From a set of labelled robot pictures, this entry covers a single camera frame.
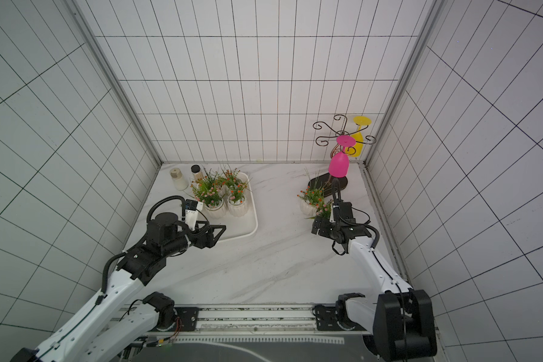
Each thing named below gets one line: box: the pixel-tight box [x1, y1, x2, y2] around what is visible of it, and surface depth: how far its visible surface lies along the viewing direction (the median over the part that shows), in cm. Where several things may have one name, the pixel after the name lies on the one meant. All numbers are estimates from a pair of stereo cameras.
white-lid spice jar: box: [169, 167, 189, 191], surface depth 106 cm
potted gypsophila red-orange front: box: [221, 168, 248, 198], surface depth 96 cm
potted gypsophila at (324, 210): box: [314, 199, 334, 219], surface depth 87 cm
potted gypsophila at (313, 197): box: [296, 168, 329, 216], surface depth 94 cm
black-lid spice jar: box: [190, 163, 202, 174], surface depth 106 cm
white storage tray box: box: [201, 172, 258, 243], surface depth 98 cm
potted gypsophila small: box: [227, 177, 253, 218], surface depth 97 cm
